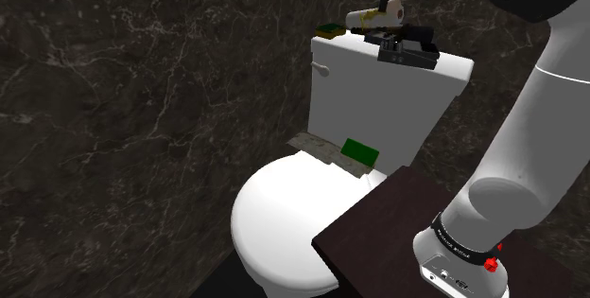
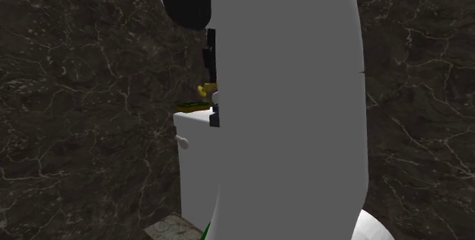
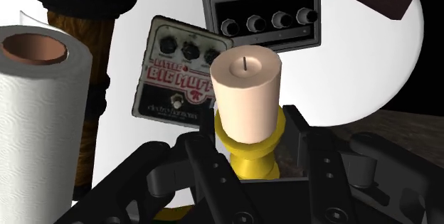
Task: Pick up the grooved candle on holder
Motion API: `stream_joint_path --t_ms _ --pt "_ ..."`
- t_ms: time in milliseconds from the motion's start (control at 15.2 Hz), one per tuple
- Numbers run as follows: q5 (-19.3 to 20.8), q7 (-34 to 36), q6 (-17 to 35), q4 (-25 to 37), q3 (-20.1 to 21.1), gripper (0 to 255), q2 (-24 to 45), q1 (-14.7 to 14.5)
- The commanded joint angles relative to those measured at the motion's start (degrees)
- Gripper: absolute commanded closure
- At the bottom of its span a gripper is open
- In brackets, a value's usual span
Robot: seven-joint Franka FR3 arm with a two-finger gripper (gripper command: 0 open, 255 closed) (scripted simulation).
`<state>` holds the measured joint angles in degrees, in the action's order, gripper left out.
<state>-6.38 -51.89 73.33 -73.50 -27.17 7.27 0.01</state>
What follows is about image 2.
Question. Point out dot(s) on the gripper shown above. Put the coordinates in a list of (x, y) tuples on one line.
[(211, 55)]

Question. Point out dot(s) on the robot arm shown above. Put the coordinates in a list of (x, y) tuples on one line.
[(285, 113)]

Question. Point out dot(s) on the yellow toy figure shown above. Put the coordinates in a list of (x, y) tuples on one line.
[(205, 88)]

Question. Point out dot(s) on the small white round object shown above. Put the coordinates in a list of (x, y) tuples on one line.
[(215, 99)]

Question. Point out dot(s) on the yellow green sponge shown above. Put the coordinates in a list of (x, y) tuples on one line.
[(193, 106)]

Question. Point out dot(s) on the dark blue small box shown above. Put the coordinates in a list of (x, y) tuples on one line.
[(214, 119)]

